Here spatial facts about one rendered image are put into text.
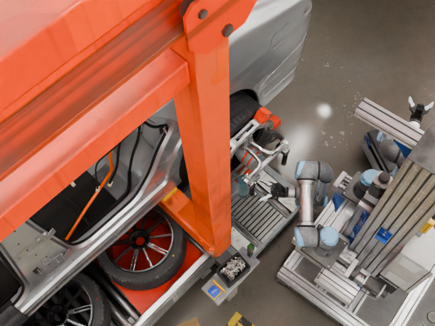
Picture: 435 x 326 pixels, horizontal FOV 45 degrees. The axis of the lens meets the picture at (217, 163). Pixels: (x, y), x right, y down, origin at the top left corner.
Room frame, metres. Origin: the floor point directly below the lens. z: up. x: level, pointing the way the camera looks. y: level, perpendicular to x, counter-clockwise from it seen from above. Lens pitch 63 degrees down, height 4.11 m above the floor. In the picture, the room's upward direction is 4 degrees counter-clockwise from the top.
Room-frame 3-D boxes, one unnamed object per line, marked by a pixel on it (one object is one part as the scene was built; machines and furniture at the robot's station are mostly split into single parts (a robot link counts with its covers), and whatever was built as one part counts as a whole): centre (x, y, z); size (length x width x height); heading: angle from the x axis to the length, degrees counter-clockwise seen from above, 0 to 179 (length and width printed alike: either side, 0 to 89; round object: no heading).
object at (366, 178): (1.38, -0.99, 0.98); 0.13 x 0.12 x 0.14; 64
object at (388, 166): (1.97, -1.47, 0.17); 0.43 x 0.36 x 0.34; 15
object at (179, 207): (1.41, 0.27, 0.69); 0.52 x 0.17 x 0.35; 42
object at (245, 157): (1.67, -0.24, 0.85); 0.21 x 0.14 x 0.14; 42
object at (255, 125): (1.72, -0.19, 0.85); 0.54 x 0.07 x 0.54; 132
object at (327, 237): (1.01, -0.65, 0.98); 0.13 x 0.12 x 0.14; 84
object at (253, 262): (0.95, -0.05, 0.44); 0.43 x 0.17 x 0.03; 132
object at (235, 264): (0.97, -0.06, 0.51); 0.20 x 0.14 x 0.13; 126
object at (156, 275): (1.25, 0.60, 0.39); 0.66 x 0.66 x 0.24
